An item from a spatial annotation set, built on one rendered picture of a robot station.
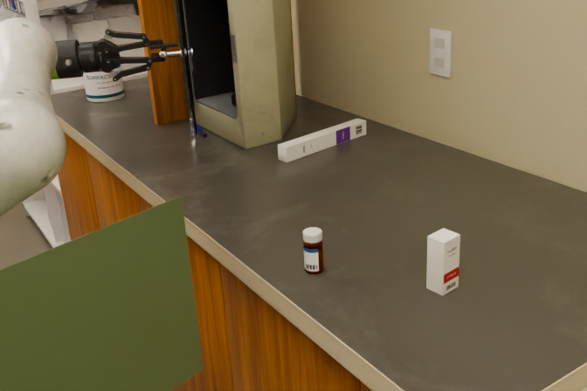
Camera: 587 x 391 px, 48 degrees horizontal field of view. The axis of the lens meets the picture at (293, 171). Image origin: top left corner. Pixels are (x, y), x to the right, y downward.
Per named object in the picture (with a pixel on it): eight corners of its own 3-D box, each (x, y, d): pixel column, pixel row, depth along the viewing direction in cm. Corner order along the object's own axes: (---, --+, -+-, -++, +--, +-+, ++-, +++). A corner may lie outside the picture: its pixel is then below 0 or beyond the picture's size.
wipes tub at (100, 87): (118, 91, 239) (111, 49, 234) (130, 98, 229) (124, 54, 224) (81, 98, 233) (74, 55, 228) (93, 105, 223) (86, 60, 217)
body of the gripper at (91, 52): (82, 78, 163) (121, 74, 164) (76, 43, 160) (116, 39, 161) (86, 72, 170) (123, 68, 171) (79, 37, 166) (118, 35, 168)
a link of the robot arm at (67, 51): (57, 37, 167) (64, 73, 170) (49, 45, 156) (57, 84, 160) (81, 35, 168) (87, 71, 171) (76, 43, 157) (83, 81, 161)
